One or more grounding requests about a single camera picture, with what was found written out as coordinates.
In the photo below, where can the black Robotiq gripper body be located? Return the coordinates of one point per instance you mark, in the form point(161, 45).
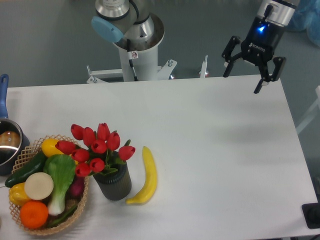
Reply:
point(261, 41)

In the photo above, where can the red tulip bouquet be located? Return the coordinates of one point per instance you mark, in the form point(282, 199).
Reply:
point(103, 153)

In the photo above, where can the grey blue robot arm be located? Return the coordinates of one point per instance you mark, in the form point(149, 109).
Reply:
point(125, 13)

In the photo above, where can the dark grey ribbed vase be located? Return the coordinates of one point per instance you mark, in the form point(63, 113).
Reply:
point(115, 182)

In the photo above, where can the blue plastic bag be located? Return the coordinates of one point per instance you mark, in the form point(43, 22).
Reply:
point(306, 18)

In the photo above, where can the yellow banana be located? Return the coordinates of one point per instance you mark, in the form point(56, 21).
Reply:
point(151, 180)

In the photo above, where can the black device at table edge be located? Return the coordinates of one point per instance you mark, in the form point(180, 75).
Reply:
point(311, 211)

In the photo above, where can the green bok choy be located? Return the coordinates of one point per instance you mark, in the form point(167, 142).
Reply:
point(61, 168)

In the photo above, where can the yellow lemon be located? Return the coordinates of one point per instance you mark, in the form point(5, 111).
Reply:
point(51, 147)

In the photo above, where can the purple red radish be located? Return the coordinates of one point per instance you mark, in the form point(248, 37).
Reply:
point(76, 189)

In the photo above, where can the dark green cucumber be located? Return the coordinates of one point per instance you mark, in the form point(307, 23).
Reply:
point(34, 165)

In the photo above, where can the green chili pepper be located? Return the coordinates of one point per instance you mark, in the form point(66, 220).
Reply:
point(63, 217)

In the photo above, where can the woven wicker basket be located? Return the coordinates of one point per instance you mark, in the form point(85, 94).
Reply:
point(70, 201)

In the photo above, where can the orange fruit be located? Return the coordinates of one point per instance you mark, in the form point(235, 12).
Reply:
point(33, 214)

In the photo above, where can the yellow bell pepper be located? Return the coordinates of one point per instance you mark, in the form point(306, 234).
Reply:
point(17, 194)

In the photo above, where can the white frame at right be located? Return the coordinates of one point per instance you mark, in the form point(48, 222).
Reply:
point(310, 113)

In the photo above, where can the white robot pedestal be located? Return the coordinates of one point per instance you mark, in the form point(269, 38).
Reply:
point(138, 52)

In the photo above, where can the blue handled saucepan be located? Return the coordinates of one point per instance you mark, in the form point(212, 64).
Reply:
point(12, 138)

